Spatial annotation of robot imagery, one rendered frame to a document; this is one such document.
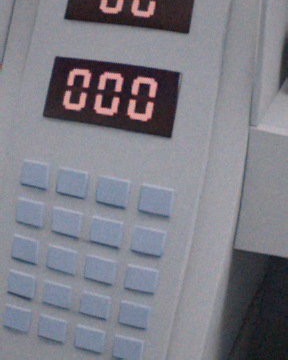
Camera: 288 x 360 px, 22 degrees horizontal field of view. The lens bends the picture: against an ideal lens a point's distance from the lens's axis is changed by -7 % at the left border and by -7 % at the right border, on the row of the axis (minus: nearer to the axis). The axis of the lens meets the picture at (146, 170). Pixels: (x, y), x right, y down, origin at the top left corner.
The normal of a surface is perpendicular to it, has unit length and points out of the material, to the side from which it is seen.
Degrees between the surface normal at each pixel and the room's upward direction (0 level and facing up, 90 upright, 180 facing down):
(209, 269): 90
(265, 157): 109
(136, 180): 90
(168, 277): 90
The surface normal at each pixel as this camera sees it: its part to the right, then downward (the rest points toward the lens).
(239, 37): -0.26, 0.00
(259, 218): -0.31, 0.32
